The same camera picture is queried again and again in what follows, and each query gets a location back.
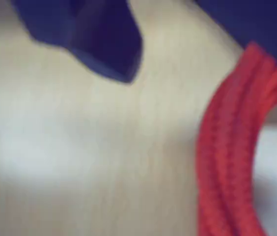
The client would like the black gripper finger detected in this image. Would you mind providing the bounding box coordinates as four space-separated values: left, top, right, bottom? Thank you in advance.
12 0 144 85
194 0 277 112

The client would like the red braided charging cable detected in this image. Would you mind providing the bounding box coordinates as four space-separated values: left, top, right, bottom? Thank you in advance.
195 41 277 236

